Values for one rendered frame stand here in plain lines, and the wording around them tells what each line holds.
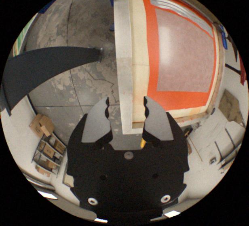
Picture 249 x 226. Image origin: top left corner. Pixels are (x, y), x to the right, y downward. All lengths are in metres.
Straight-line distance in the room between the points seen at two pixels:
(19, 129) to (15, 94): 3.29
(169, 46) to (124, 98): 0.21
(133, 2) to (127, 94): 0.31
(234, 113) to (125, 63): 2.26
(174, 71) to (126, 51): 0.17
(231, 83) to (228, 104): 0.48
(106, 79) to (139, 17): 1.11
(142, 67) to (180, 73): 0.14
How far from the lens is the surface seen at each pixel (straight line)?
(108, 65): 1.22
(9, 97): 0.37
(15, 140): 3.70
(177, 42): 0.30
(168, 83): 0.29
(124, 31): 0.21
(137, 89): 0.26
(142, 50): 0.24
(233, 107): 2.26
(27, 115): 3.70
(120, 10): 0.24
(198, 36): 0.40
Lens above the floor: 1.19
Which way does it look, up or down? 58 degrees down
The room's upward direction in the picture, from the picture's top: 180 degrees clockwise
